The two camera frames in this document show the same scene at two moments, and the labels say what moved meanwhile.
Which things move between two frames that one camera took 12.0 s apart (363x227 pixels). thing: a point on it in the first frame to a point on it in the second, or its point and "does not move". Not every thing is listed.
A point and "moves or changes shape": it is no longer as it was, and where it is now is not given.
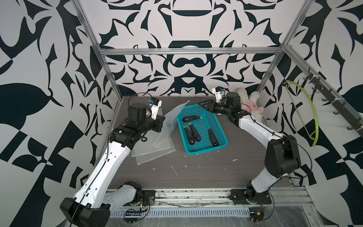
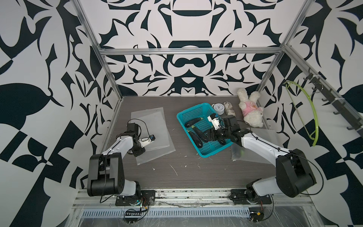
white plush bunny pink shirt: x=248 y=103 does not move
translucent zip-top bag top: x=168 y=124 to x=240 y=153
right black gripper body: x=220 y=108 to x=221 y=133
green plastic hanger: x=316 y=137 does not move
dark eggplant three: x=196 y=135 moves or changes shape
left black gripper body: x=150 y=126 to x=138 y=150
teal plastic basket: x=200 y=130 moves or changes shape
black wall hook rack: x=341 y=109 does not move
